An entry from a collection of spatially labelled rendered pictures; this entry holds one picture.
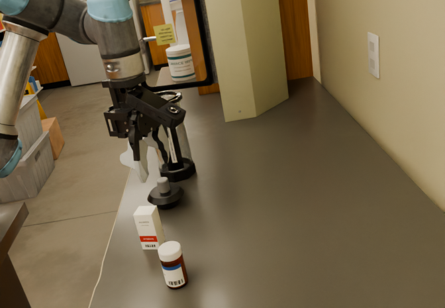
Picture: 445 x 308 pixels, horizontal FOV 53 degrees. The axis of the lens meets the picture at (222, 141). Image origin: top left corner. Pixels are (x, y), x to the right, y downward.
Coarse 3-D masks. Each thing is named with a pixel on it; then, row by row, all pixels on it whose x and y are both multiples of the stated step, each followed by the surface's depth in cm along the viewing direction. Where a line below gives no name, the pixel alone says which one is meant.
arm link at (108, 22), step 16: (96, 0) 77; (112, 0) 77; (96, 16) 78; (112, 16) 78; (128, 16) 80; (96, 32) 80; (112, 32) 79; (128, 32) 80; (112, 48) 80; (128, 48) 81
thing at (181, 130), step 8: (160, 96) 118; (168, 96) 118; (176, 96) 112; (176, 104) 113; (176, 128) 114; (184, 128) 117; (184, 136) 117; (184, 144) 117; (160, 152) 116; (184, 152) 117; (160, 160) 118; (184, 160) 118; (192, 160) 122; (160, 168) 120; (184, 168) 118
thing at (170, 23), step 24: (144, 0) 169; (168, 0) 168; (192, 0) 167; (144, 24) 173; (168, 24) 172; (192, 24) 171; (168, 48) 176; (192, 48) 175; (168, 72) 180; (192, 72) 179
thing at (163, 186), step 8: (160, 184) 106; (168, 184) 107; (176, 184) 110; (152, 192) 108; (160, 192) 107; (168, 192) 107; (176, 192) 106; (152, 200) 106; (160, 200) 105; (168, 200) 105; (176, 200) 105; (160, 208) 106; (168, 208) 106
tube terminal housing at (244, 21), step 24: (216, 0) 138; (240, 0) 138; (264, 0) 147; (216, 24) 141; (240, 24) 141; (264, 24) 149; (216, 48) 144; (240, 48) 144; (264, 48) 151; (240, 72) 147; (264, 72) 153; (240, 96) 150; (264, 96) 155; (288, 96) 166
